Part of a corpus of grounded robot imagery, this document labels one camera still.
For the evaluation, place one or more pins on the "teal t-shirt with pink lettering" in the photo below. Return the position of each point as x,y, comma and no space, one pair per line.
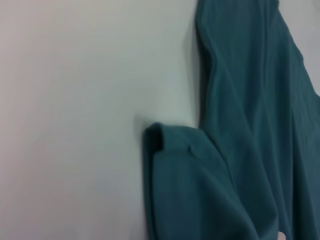
250,125

